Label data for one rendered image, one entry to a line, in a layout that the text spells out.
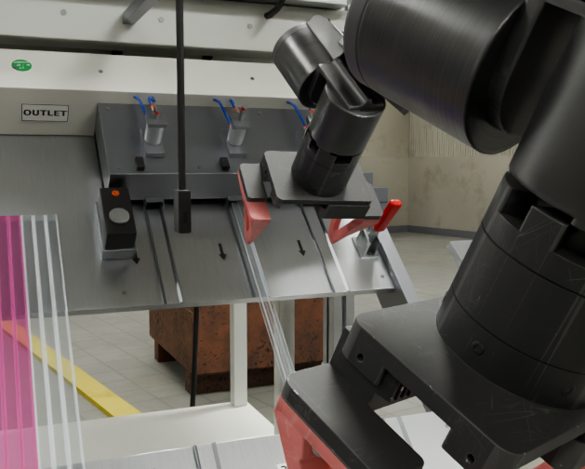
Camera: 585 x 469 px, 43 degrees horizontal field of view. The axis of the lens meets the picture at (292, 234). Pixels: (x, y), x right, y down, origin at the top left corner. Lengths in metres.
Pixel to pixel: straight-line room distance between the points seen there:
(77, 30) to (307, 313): 2.94
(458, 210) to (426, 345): 11.99
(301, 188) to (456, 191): 11.55
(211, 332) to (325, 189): 3.01
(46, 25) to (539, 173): 0.91
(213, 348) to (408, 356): 3.49
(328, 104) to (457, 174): 11.59
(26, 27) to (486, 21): 0.89
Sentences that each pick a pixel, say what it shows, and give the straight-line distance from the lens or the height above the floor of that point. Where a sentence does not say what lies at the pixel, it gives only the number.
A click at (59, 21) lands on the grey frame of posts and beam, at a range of 1.08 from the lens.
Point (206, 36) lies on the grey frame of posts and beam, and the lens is 1.12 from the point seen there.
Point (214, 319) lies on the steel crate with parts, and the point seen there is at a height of 0.39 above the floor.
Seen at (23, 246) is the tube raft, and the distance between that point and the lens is 0.91.
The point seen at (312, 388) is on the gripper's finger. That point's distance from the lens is 0.23.
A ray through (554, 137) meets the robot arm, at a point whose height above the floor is 1.15.
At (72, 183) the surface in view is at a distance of 1.00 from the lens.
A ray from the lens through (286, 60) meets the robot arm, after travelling 0.71.
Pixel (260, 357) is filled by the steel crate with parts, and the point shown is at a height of 0.18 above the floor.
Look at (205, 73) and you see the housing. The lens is 1.09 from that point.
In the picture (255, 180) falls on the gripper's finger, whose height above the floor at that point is 1.13.
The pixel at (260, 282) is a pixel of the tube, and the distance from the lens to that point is 0.92.
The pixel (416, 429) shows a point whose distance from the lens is 0.89.
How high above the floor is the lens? 1.14
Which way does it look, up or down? 5 degrees down
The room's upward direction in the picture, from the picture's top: straight up
